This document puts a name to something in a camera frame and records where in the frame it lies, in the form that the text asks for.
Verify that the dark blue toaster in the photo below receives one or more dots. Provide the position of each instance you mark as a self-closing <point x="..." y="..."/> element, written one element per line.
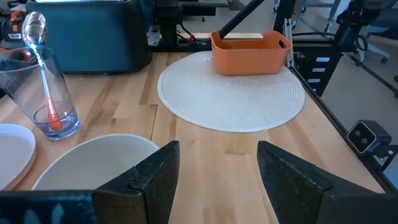
<point x="93" y="37"/>

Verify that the white round woven placemat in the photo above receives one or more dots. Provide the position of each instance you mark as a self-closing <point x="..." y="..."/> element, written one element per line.
<point x="230" y="102"/>

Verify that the grey office chair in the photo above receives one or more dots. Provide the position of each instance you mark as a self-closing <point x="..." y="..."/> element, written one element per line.
<point x="381" y="21"/>

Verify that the black labelled drawer cabinet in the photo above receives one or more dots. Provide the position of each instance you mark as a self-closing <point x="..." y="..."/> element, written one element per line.
<point x="314" y="62"/>

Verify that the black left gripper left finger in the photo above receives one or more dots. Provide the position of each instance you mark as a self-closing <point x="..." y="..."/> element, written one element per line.
<point x="155" y="186"/>

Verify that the orange and black power tool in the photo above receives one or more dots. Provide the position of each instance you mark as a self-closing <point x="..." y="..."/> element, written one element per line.
<point x="14" y="26"/>

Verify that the black table-level camera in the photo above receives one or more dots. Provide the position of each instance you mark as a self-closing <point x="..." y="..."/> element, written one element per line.
<point x="367" y="137"/>

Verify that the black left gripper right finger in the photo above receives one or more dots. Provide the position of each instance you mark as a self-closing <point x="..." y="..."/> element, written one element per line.
<point x="289" y="186"/>

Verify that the white ceramic bowl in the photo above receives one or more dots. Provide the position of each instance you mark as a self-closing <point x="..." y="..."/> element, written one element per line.
<point x="93" y="165"/>

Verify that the orange plastic basket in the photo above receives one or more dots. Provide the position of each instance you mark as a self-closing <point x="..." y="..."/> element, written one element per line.
<point x="248" y="59"/>

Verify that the cream round plate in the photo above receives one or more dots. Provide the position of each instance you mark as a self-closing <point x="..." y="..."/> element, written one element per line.
<point x="14" y="155"/>

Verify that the clear drinking glass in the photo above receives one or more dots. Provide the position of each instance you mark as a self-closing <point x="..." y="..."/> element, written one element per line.
<point x="62" y="124"/>

